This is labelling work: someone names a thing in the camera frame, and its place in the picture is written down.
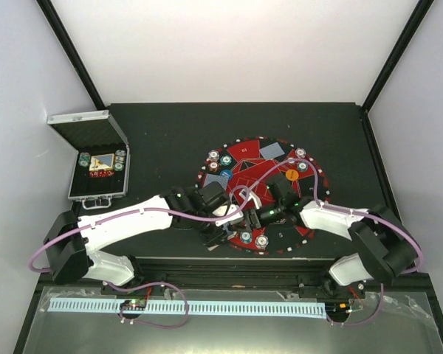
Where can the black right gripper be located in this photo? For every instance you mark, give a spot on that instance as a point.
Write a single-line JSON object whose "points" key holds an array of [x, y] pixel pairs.
{"points": [[262, 224]]}

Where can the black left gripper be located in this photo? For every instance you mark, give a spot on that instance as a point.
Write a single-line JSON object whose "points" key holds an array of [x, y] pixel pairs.
{"points": [[213, 239]]}

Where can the green chip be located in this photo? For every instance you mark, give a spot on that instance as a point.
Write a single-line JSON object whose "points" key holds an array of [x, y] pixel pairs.
{"points": [[246, 237], [226, 160]]}

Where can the yellow big blind button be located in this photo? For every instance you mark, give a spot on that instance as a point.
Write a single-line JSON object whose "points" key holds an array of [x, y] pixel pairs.
{"points": [[292, 175]]}

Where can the white blue chip seat six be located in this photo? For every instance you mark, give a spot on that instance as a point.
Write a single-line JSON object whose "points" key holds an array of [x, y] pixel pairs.
{"points": [[261, 242]]}

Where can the green blue chip seat two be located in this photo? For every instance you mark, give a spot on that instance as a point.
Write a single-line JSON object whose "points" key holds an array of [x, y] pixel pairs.
{"points": [[302, 167]]}

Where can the blue card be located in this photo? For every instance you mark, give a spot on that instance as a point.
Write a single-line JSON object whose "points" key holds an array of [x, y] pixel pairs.
{"points": [[222, 180], [271, 151]]}

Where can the white blue chip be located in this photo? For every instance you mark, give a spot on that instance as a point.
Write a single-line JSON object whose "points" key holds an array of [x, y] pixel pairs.
{"points": [[213, 155], [300, 153]]}

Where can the blue small blind button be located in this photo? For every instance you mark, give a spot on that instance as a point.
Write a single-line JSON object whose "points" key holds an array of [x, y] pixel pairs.
{"points": [[226, 174]]}

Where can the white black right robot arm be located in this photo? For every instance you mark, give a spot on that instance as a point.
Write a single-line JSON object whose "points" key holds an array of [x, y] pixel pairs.
{"points": [[383, 248]]}

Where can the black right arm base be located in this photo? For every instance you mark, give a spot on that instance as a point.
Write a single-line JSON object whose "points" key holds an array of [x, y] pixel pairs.
{"points": [[322, 286]]}

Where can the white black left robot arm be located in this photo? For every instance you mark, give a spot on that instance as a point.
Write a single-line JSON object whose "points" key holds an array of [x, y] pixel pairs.
{"points": [[75, 245]]}

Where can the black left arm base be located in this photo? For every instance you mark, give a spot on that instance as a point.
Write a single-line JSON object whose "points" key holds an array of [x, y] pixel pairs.
{"points": [[134, 286]]}

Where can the round red black poker mat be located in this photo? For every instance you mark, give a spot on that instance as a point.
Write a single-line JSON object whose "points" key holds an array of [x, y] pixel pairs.
{"points": [[249, 168]]}

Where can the yellow boxed card deck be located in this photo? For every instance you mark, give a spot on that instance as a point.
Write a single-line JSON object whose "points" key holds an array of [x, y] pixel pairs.
{"points": [[103, 162]]}

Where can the aluminium poker case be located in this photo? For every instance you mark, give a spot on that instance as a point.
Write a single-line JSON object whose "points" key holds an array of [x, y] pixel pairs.
{"points": [[96, 133]]}

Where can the red dice in case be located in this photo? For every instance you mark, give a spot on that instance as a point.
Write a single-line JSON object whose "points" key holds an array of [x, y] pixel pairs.
{"points": [[100, 174]]}

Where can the green chips in case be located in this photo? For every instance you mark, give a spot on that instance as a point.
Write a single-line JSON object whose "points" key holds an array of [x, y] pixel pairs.
{"points": [[84, 159]]}

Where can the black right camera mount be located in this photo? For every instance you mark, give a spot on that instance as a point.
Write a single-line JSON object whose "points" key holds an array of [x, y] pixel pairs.
{"points": [[281, 190]]}

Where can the white slotted cable duct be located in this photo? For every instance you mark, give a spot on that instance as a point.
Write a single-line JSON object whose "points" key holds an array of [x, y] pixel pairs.
{"points": [[192, 308]]}

